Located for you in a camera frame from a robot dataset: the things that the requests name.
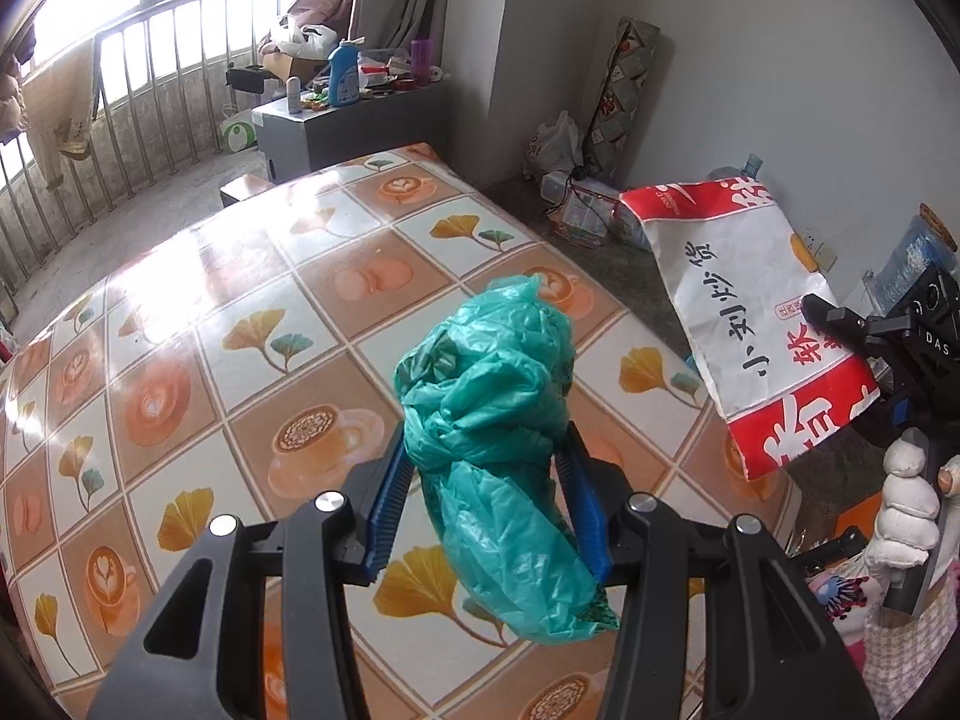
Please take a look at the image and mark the wall power socket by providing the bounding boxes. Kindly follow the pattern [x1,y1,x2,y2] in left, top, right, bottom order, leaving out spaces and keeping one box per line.
[802,231,838,273]

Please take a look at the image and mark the green plastic bag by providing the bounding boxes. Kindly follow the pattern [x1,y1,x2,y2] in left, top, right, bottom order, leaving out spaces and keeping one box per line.
[394,277,619,645]

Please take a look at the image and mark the floor trash pile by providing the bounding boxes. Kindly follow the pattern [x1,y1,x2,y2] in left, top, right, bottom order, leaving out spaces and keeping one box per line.
[539,171,651,252]

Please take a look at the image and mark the empty water jug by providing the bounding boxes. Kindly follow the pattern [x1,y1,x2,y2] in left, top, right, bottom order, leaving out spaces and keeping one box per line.
[706,153,763,181]

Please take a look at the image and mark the blue detergent bottle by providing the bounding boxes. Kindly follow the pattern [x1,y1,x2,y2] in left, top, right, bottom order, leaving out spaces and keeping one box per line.
[327,39,363,107]

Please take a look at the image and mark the folded patterned mat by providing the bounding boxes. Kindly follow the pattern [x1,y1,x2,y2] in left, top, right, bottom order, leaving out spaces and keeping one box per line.
[583,16,661,179]

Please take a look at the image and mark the metal balcony railing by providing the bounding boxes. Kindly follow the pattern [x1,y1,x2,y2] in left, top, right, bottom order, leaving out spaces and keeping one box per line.
[2,0,290,293]

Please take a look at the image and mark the purple cup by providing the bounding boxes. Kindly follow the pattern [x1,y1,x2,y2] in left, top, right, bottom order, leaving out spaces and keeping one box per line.
[410,37,433,86]

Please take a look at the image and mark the grey low cabinet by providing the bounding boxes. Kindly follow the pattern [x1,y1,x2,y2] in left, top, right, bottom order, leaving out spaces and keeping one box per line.
[252,82,452,184]

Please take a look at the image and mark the white plastic bag on floor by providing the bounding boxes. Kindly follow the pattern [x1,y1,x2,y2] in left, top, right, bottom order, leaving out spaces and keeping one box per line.
[523,110,584,177]

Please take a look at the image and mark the water dispenser with bottle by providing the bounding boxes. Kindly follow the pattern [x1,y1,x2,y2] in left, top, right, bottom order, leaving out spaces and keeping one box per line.
[864,203,958,316]

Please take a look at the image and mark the white gloved right hand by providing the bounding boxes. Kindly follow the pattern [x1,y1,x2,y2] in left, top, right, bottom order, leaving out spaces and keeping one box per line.
[866,429,958,585]

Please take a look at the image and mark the pink checkered sleeve forearm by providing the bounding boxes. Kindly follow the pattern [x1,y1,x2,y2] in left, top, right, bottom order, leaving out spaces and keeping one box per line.
[862,561,958,718]

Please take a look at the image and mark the red white paper snack bag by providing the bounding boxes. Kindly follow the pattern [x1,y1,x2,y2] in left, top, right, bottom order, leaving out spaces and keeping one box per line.
[622,176,880,479]

